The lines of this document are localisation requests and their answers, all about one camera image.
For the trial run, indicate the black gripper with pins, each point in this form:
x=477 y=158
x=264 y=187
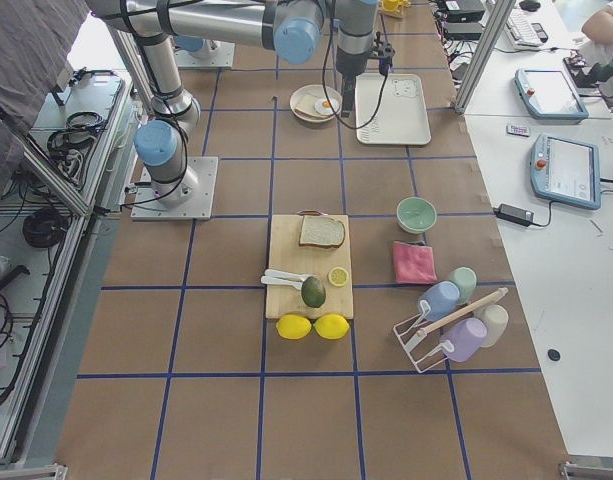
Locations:
x=348 y=65

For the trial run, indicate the white round plate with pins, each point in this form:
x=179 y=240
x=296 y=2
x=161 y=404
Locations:
x=318 y=90

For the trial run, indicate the white bread slice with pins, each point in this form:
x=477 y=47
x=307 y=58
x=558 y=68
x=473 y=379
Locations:
x=321 y=231

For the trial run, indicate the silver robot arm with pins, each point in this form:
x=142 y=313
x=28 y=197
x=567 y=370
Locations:
x=290 y=29
x=199 y=48

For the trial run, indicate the bread slice under egg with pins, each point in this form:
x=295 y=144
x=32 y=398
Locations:
x=303 y=104

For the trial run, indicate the fried egg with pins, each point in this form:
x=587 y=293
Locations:
x=326 y=107

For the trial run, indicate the cream bear serving tray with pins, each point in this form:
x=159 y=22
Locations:
x=401 y=118

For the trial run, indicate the mint green bowl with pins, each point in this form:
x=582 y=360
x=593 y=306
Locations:
x=415 y=215

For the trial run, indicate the white keyboard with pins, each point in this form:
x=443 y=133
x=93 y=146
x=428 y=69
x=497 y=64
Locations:
x=520 y=32

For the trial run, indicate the pink folded cloth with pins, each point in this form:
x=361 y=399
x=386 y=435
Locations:
x=413 y=264

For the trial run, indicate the lemon half slice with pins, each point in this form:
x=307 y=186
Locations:
x=338 y=276

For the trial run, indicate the wooden cutting board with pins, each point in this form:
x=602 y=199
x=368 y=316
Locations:
x=309 y=266

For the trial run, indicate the far teach pendant tablet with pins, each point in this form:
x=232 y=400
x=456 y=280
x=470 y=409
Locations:
x=548 y=95

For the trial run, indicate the teach pendant tablet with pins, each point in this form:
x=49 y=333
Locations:
x=565 y=170
x=548 y=95

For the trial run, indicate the white plastic spoon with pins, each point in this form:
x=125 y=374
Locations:
x=283 y=278

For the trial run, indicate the green avocado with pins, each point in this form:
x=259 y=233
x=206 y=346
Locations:
x=313 y=292

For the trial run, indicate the black power adapter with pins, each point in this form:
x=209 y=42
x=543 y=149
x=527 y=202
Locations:
x=514 y=214

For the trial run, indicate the green mug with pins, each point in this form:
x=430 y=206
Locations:
x=465 y=279

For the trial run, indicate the blue mug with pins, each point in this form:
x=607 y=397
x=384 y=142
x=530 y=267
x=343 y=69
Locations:
x=438 y=301

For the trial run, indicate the near teach pendant tablet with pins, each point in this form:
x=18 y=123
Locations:
x=565 y=170

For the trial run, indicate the right whole yellow lemon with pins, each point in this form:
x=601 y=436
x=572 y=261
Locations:
x=332 y=326

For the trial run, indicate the whole yellow lemon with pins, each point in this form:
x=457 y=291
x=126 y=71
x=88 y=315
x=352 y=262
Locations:
x=332 y=326
x=293 y=326

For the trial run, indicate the left whole yellow lemon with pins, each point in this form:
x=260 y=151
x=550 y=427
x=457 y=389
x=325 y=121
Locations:
x=293 y=326

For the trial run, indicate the cream mug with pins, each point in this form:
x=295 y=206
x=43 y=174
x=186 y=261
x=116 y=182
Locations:
x=495 y=318

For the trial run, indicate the purple mug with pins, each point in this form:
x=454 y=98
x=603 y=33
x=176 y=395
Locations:
x=461 y=341

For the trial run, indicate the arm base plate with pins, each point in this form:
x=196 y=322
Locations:
x=193 y=199
x=216 y=55

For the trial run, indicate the white wire cup rack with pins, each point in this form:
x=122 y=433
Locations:
x=420 y=340

